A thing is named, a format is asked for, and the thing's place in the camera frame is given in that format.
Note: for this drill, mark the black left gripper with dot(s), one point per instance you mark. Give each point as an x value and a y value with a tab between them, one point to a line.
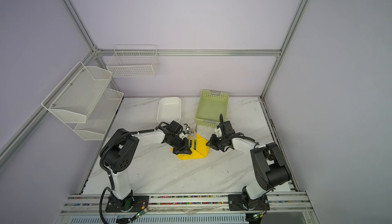
183	150

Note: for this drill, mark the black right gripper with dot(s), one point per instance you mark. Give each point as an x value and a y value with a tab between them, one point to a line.
213	144

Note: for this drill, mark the fork with green handle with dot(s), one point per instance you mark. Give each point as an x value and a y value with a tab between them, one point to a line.
191	138

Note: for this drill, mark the yellow paper napkin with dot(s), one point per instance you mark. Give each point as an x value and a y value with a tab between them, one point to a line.
201	152

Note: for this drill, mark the spoon with green handle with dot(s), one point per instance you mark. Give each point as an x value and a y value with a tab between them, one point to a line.
187	131

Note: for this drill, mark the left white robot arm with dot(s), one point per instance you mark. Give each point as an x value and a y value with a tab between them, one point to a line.
118	153

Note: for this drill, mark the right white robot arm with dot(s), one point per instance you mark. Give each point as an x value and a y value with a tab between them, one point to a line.
269	165

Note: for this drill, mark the white plastic cutlery tub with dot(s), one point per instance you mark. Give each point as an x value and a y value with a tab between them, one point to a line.
169	109

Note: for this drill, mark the light green perforated basket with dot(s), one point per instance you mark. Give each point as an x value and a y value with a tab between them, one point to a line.
211	106

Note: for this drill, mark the lower white mesh shelf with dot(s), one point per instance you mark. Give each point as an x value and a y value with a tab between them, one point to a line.
99	121

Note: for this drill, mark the white mesh shelf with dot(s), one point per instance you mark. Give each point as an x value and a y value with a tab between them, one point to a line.
75	97
99	121

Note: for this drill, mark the upper white mesh shelf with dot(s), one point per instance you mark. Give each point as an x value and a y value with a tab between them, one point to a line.
75	97

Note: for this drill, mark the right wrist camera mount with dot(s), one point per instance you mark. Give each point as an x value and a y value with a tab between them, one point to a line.
218	132

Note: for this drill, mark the white wire wall basket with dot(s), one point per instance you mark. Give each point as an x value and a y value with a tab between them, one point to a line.
134	61

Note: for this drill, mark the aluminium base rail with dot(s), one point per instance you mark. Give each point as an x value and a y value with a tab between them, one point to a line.
194	208

